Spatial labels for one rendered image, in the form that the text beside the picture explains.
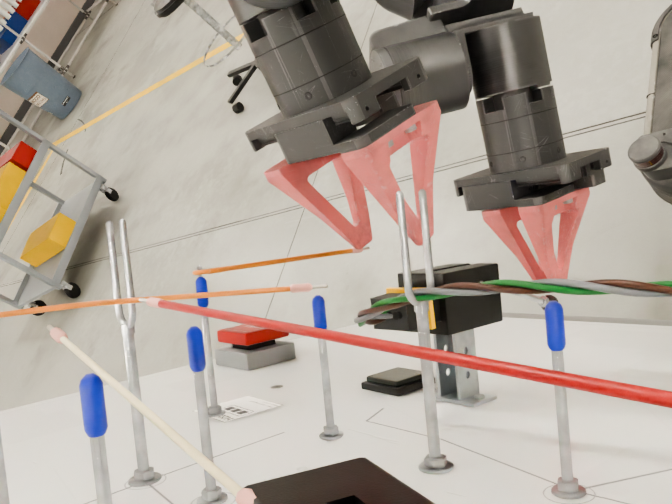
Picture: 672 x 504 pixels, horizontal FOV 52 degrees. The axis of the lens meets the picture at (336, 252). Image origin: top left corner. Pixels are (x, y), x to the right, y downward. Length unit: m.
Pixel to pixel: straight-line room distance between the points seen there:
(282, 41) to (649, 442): 0.29
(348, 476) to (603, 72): 2.23
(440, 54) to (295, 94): 0.15
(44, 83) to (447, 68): 6.98
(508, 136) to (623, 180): 1.53
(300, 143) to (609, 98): 1.91
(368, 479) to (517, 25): 0.41
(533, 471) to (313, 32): 0.25
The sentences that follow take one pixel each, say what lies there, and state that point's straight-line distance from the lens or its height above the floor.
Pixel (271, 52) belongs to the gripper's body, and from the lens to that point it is 0.39.
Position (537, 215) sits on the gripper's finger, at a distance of 0.52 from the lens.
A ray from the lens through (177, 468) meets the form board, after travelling 0.42.
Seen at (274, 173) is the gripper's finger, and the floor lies 1.29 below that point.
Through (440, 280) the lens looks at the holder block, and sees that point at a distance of 0.44.
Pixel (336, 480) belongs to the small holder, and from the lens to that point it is 0.17.
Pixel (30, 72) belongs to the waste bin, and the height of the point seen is 0.51.
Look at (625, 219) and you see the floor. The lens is 1.96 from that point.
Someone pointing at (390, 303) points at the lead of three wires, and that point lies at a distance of 0.36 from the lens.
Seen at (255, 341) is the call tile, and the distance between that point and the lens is 0.65.
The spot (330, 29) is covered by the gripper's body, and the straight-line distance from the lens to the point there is 0.39.
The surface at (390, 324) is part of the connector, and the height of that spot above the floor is 1.19.
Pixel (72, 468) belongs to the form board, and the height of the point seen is 1.28.
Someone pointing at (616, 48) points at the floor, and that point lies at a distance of 2.41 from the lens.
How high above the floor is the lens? 1.48
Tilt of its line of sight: 35 degrees down
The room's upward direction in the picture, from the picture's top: 53 degrees counter-clockwise
